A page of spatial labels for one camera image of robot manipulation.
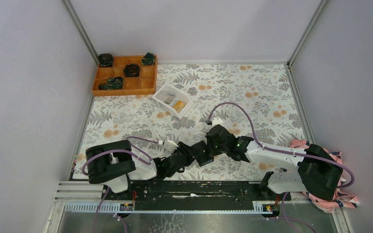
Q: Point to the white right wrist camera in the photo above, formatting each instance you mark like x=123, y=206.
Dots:
x=214, y=121

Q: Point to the white plastic card box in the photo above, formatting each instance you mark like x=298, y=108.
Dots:
x=167, y=96

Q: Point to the black red rolled item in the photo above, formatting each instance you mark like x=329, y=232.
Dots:
x=131, y=70

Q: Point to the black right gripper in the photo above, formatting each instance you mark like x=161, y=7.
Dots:
x=212, y=151

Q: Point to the orange compartment tray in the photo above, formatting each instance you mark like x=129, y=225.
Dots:
x=145, y=84

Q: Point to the orange card in box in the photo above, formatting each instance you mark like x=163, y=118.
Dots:
x=179, y=106

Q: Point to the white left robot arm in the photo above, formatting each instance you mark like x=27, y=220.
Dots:
x=116, y=164

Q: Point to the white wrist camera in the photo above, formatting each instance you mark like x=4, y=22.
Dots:
x=214, y=121
x=168, y=144

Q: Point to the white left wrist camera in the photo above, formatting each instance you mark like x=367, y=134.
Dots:
x=168, y=144

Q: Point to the floral paper table mat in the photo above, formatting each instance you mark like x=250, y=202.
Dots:
x=241, y=95

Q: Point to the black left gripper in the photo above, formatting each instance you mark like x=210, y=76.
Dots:
x=187, y=151

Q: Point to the dark green rolled item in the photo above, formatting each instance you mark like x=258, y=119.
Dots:
x=148, y=59
x=115, y=83

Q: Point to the dark green rolled item front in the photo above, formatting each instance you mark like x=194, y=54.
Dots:
x=115, y=83

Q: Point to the pink patterned cloth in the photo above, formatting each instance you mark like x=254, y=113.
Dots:
x=340, y=199

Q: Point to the black metal base rail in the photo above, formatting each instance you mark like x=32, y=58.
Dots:
x=203, y=192

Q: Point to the slotted white cable duct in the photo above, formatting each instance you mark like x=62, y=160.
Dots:
x=188, y=208

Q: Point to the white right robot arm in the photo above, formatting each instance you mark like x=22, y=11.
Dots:
x=310, y=169

